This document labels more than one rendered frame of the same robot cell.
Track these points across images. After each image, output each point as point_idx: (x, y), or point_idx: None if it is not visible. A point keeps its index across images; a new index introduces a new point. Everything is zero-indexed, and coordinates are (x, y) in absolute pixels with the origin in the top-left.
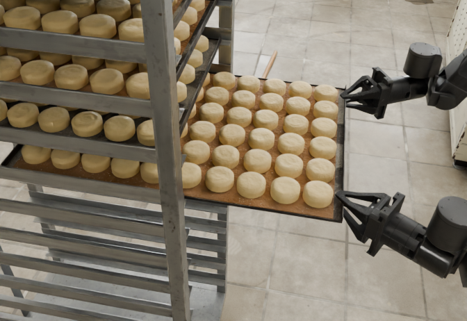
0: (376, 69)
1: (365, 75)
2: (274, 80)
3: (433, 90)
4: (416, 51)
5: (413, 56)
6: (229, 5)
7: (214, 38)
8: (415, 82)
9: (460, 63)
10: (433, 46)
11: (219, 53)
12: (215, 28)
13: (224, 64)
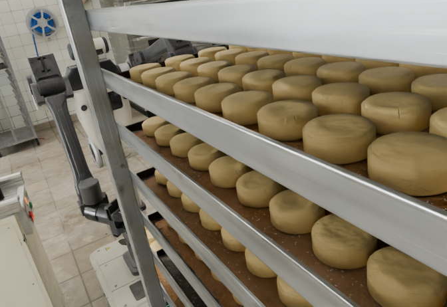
0: (110, 204)
1: (113, 214)
2: (155, 247)
3: (103, 197)
4: (94, 183)
5: (98, 185)
6: (149, 213)
7: (160, 258)
8: (100, 202)
9: (88, 177)
10: (82, 181)
11: (157, 276)
12: (153, 252)
13: (159, 282)
